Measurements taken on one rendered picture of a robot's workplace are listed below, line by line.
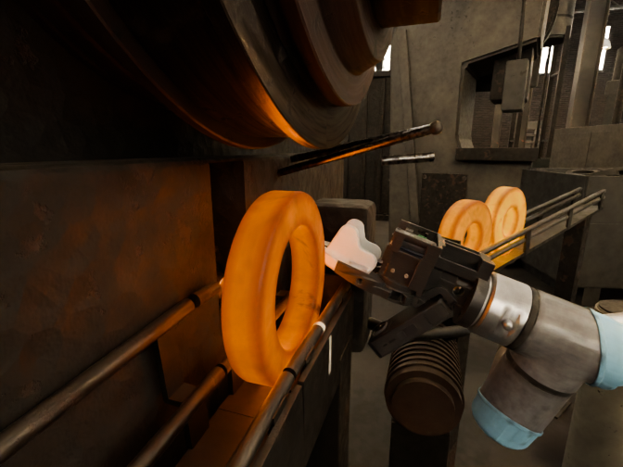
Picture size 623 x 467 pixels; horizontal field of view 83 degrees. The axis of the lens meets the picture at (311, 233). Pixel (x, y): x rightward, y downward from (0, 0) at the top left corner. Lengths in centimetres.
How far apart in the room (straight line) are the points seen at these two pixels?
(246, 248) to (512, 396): 36
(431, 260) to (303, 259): 14
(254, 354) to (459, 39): 291
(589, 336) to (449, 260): 15
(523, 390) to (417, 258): 19
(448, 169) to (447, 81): 65
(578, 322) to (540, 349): 5
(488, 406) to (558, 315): 15
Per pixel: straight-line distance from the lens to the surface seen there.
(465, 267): 43
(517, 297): 44
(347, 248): 43
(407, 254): 40
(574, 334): 45
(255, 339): 27
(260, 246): 26
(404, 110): 305
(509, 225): 93
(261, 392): 36
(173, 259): 29
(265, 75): 20
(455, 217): 71
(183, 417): 29
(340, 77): 29
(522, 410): 50
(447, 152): 297
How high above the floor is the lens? 88
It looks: 14 degrees down
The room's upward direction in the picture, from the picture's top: straight up
